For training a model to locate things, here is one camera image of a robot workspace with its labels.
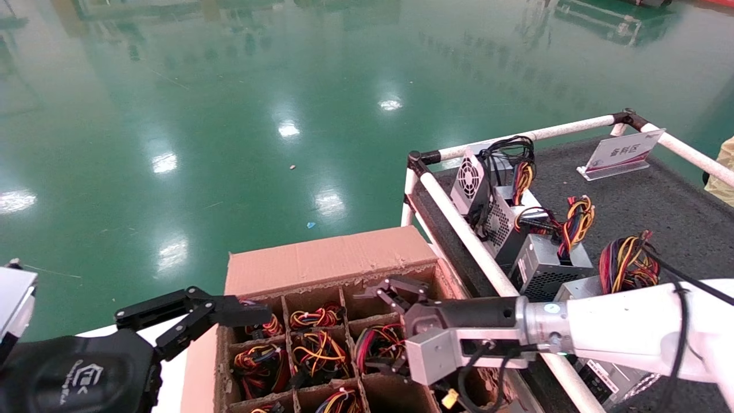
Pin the cardboard box with dividers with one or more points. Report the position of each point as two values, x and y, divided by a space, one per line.
327 258

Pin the silver power supply flat bundle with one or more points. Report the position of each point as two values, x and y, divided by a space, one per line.
608 376

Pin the green metal equipment frame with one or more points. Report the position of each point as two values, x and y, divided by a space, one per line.
613 20

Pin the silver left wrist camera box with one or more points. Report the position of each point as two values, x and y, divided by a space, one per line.
14 298

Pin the dark grey table mat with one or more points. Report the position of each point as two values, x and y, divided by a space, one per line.
659 212

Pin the silver power supply thick bundle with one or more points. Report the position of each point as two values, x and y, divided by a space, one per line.
625 264

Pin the white pipe table frame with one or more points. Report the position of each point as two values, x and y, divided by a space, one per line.
453 212

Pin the silver power supply with fan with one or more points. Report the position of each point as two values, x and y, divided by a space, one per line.
470 180

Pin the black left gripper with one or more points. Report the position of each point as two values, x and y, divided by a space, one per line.
74 373

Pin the power supply with mesh side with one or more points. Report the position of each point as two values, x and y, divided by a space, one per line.
499 223

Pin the beige cloth object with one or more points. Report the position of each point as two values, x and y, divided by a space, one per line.
723 178

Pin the clear acrylic sign stand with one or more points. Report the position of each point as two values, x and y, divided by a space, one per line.
622 152

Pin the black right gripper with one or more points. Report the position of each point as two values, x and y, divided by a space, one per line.
470 318

